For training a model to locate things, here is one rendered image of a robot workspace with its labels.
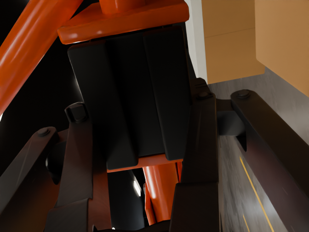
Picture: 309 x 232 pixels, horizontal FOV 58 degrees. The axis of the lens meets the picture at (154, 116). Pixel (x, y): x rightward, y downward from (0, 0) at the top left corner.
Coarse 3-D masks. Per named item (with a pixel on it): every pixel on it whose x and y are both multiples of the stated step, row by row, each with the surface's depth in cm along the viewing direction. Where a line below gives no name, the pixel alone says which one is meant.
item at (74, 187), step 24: (72, 120) 14; (72, 144) 12; (96, 144) 13; (72, 168) 11; (96, 168) 11; (72, 192) 9; (96, 192) 10; (48, 216) 8; (72, 216) 8; (96, 216) 9
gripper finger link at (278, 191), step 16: (240, 96) 13; (256, 96) 13; (240, 112) 12; (256, 112) 12; (272, 112) 11; (256, 128) 10; (272, 128) 10; (288, 128) 10; (240, 144) 13; (256, 144) 11; (272, 144) 10; (288, 144) 9; (304, 144) 9; (256, 160) 11; (272, 160) 9; (288, 160) 9; (304, 160) 9; (256, 176) 12; (272, 176) 10; (288, 176) 8; (304, 176) 8; (272, 192) 10; (288, 192) 8; (304, 192) 8; (288, 208) 9; (304, 208) 8; (288, 224) 9; (304, 224) 8
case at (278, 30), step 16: (256, 0) 32; (272, 0) 27; (288, 0) 24; (304, 0) 21; (256, 16) 33; (272, 16) 28; (288, 16) 24; (304, 16) 22; (256, 32) 33; (272, 32) 29; (288, 32) 25; (304, 32) 22; (256, 48) 34; (272, 48) 29; (288, 48) 26; (304, 48) 23; (272, 64) 30; (288, 64) 26; (304, 64) 23; (288, 80) 27; (304, 80) 23
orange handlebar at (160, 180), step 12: (108, 0) 13; (120, 0) 13; (132, 0) 13; (144, 0) 13; (108, 12) 13; (144, 168) 18; (156, 168) 17; (168, 168) 18; (180, 168) 22; (156, 180) 18; (168, 180) 18; (144, 192) 22; (156, 192) 18; (168, 192) 18; (156, 204) 19; (168, 204) 19; (156, 216) 20; (168, 216) 19
